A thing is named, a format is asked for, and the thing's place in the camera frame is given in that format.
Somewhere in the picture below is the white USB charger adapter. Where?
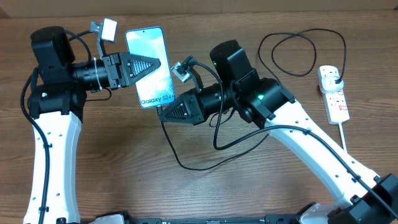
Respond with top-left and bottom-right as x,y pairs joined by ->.
320,77 -> 344,93

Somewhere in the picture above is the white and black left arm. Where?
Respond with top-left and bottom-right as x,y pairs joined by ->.
21,26 -> 162,223

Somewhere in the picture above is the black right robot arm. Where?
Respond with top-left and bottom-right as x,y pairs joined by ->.
157,40 -> 397,223

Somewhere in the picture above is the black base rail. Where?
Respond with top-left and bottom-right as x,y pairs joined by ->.
81,211 -> 300,224

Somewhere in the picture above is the white power strip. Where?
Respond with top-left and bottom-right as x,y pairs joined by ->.
317,65 -> 349,124

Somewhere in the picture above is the black USB-C charging cable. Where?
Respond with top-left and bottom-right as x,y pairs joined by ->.
156,28 -> 347,172

